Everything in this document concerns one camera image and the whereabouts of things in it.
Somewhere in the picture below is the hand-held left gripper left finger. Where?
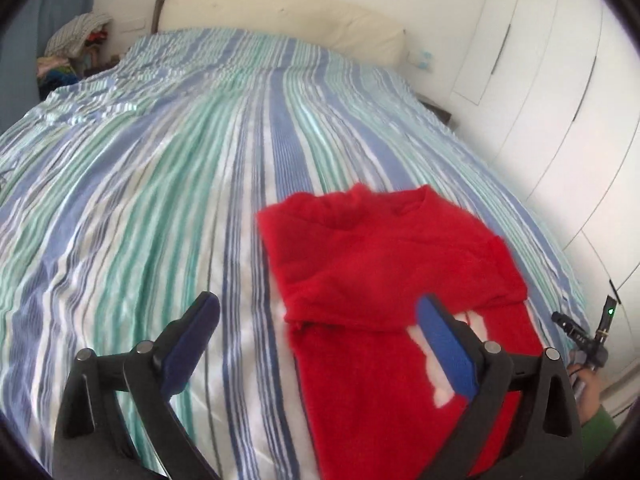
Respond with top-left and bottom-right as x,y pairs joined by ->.
52,291 -> 221,480

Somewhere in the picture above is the person's right forearm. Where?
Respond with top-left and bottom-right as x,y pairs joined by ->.
570,360 -> 622,466

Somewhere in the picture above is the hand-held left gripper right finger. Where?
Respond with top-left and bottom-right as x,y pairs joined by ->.
417,294 -> 586,480

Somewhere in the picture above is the white wardrobe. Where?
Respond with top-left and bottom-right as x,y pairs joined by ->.
450,0 -> 640,411

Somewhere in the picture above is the blue green striped bed blanket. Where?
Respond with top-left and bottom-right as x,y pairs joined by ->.
0,27 -> 591,480

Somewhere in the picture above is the dark wooden nightstand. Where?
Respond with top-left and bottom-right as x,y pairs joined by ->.
417,95 -> 454,127

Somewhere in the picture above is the red sweater with white rabbit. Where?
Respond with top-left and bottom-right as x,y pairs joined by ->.
256,183 -> 548,479

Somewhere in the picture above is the cream padded headboard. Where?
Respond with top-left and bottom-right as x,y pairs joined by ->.
152,0 -> 407,68

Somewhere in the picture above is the blue curtain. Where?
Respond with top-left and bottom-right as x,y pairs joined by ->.
15,0 -> 103,106

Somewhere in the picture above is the pile of colourful clothes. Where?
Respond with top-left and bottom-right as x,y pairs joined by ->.
36,54 -> 82,97

